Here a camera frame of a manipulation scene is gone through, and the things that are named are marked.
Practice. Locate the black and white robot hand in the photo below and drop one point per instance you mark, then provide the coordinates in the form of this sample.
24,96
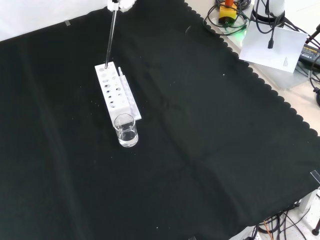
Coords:
125,3

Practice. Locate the clear glass rod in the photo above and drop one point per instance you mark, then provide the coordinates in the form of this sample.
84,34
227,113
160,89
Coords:
111,37

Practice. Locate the white test tube rack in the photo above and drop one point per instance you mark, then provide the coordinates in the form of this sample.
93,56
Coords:
110,85

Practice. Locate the clear glass beaker with water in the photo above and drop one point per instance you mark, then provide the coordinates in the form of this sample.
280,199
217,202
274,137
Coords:
127,140

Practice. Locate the clear tape strip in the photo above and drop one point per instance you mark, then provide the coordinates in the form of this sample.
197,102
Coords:
315,176
67,23

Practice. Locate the yellow stop button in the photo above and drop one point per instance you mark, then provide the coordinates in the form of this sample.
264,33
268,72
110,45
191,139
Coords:
227,12

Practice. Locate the black cloth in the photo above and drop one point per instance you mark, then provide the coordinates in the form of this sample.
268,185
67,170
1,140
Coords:
200,125

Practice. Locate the white paper sheet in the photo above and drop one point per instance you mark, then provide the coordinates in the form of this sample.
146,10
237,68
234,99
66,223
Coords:
262,50

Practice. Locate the pale board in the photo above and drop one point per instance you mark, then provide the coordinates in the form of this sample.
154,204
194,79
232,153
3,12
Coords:
285,80

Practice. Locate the black power adapter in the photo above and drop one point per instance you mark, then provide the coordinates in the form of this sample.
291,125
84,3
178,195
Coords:
310,53

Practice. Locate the black tripod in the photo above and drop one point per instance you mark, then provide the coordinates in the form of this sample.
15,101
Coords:
317,96

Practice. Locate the grey metal bench post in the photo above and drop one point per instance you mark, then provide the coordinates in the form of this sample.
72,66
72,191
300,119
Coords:
307,201

